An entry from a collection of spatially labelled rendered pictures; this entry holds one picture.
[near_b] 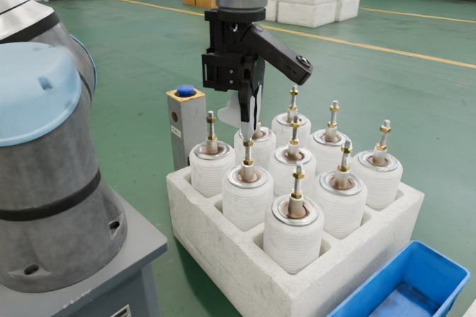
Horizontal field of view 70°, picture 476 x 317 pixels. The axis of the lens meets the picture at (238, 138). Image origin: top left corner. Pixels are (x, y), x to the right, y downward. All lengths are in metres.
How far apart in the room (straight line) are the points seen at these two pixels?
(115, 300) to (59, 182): 0.17
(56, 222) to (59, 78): 0.15
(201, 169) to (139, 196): 0.37
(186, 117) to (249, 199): 0.30
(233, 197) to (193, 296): 0.25
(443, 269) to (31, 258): 0.68
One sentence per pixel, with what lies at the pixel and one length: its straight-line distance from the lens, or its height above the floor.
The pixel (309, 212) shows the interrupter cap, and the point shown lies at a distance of 0.57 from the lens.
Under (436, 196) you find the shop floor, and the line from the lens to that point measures 1.14.
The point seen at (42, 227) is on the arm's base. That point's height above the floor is 0.37.
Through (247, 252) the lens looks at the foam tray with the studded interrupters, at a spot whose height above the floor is 0.18.
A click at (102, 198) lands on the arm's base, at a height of 0.36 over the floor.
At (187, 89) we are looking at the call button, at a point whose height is 0.33.
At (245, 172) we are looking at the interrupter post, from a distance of 0.62.
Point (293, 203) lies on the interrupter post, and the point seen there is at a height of 0.27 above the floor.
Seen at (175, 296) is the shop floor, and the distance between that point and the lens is 0.78.
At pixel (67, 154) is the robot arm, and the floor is 0.44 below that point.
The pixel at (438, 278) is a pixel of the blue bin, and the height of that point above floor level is 0.07.
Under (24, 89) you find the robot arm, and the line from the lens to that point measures 0.35.
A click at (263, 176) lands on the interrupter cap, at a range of 0.63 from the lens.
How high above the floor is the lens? 0.62
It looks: 29 degrees down
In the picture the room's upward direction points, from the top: straight up
